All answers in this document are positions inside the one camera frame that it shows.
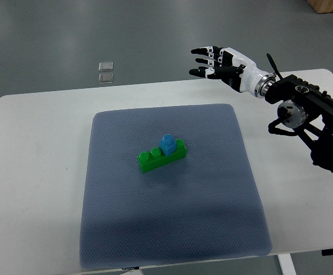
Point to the wooden box corner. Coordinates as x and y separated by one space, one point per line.
321 6

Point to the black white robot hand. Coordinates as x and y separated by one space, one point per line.
233 68

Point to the blue toy block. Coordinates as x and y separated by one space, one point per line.
167 144

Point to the green four-stud toy block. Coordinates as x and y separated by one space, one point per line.
155 158

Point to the blue-grey mesh mat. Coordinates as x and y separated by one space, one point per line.
205 206

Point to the upper metal floor plate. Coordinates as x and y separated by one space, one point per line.
105 66

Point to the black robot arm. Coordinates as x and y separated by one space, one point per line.
304 111

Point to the white table leg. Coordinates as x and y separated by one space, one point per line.
286 264

